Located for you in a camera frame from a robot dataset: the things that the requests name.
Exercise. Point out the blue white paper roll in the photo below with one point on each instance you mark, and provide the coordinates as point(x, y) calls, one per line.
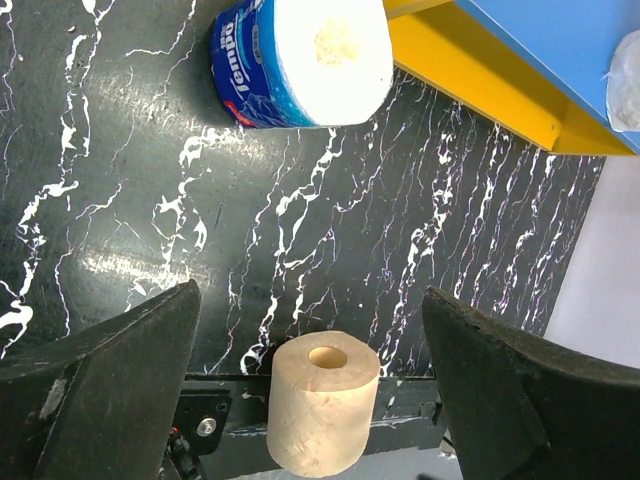
point(301, 64)

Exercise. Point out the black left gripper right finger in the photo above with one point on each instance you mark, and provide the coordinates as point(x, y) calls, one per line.
point(521, 407)

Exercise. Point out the yellow pink blue shelf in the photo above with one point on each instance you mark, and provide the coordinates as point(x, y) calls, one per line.
point(537, 68)

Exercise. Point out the brown paper roll front edge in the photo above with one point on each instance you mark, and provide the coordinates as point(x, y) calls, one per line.
point(322, 394)

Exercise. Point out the black marble table mat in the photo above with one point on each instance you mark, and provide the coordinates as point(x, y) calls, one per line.
point(122, 176)

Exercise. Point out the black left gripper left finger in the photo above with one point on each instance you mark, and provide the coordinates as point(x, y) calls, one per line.
point(99, 404)

